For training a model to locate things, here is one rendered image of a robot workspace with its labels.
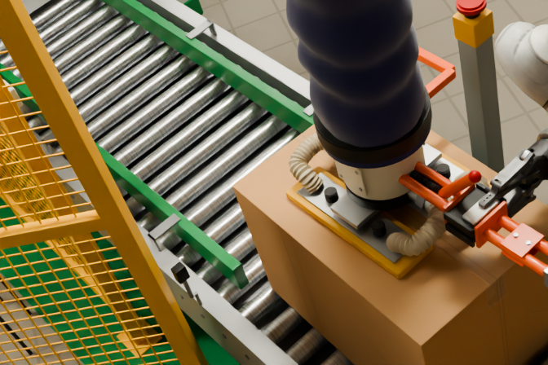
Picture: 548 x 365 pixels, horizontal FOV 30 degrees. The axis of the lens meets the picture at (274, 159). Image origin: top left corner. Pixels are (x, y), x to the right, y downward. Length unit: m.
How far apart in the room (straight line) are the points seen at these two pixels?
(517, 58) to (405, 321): 0.55
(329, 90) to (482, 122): 0.90
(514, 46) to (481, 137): 0.68
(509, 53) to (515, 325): 0.56
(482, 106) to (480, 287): 0.73
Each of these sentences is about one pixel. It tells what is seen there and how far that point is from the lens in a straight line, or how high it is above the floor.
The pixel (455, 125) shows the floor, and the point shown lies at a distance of 3.59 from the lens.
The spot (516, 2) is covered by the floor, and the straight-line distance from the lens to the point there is 4.04.
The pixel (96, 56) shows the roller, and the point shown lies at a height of 0.55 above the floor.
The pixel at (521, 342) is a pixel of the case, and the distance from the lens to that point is 2.25.
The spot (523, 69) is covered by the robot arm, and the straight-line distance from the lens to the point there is 2.05.
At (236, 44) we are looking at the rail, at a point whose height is 0.60.
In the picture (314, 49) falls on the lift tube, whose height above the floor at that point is 1.45.
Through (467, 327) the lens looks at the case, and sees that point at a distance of 2.03.
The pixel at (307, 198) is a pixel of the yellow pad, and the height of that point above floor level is 0.97.
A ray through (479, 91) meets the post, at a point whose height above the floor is 0.78.
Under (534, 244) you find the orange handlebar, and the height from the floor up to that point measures 1.09.
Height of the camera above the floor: 2.58
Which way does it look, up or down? 46 degrees down
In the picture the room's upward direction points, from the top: 19 degrees counter-clockwise
